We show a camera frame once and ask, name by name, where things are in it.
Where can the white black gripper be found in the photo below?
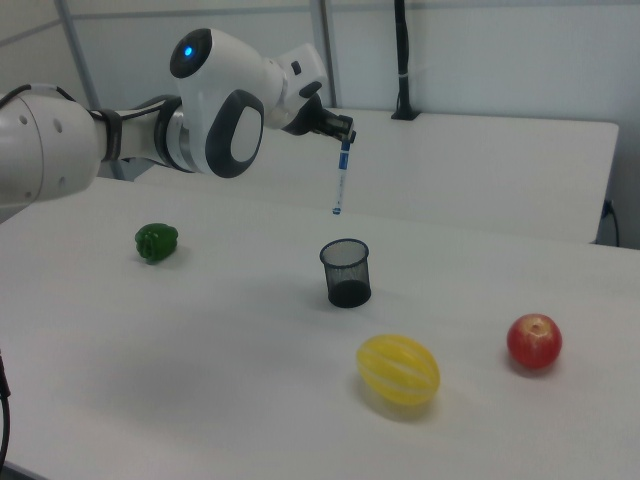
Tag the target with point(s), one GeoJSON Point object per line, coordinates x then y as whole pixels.
{"type": "Point", "coordinates": [302, 70]}

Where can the blue white marker pen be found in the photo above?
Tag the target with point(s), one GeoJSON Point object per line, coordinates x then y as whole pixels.
{"type": "Point", "coordinates": [342, 170]}

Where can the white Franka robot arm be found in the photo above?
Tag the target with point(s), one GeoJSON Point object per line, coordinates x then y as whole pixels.
{"type": "Point", "coordinates": [220, 100]}

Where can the black mesh pen cup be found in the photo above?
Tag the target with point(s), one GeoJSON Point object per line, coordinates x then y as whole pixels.
{"type": "Point", "coordinates": [350, 295]}

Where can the white side table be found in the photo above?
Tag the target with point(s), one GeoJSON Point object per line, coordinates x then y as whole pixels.
{"type": "Point", "coordinates": [475, 165]}

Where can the green bell pepper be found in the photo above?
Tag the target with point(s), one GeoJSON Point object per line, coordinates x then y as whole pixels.
{"type": "Point", "coordinates": [156, 243]}

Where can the yellow striped melon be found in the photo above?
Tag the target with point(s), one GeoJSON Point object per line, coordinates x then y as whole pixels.
{"type": "Point", "coordinates": [397, 370]}

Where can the red apple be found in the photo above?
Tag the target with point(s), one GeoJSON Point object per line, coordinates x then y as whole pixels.
{"type": "Point", "coordinates": [534, 342]}

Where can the black camera pole with clamp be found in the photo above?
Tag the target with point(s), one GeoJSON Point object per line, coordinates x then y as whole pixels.
{"type": "Point", "coordinates": [402, 50]}

